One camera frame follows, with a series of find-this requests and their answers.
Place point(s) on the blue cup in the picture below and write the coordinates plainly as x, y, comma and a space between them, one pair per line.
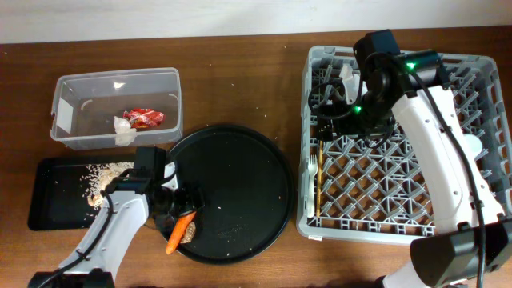
472, 146

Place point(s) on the grey dishwasher rack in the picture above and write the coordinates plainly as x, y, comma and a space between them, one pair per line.
377, 194

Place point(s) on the orange carrot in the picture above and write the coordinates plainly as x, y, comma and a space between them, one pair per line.
178, 234

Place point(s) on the white plastic fork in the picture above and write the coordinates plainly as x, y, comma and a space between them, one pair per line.
312, 167

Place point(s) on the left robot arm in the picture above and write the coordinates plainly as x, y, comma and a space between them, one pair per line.
149, 188

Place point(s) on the black rectangular tray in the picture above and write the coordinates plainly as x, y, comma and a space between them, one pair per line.
61, 190

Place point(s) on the white tissue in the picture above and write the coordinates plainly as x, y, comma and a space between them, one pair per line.
123, 131

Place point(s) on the wooden chopstick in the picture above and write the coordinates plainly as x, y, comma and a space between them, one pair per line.
319, 179

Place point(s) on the clear plastic bin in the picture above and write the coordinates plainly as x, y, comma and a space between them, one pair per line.
85, 106

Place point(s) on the rice and peanut leftovers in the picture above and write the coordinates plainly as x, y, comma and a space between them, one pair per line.
98, 176

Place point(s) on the red snack wrapper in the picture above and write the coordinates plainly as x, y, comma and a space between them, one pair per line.
140, 118

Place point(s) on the brown ginger piece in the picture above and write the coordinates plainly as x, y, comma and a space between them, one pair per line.
189, 233

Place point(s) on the black round tray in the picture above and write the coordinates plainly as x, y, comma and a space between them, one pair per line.
248, 190

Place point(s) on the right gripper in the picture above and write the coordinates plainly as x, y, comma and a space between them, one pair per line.
342, 128

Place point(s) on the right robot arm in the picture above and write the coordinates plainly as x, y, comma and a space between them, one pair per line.
377, 80

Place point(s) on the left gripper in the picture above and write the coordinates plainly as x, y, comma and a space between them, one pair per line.
190, 203

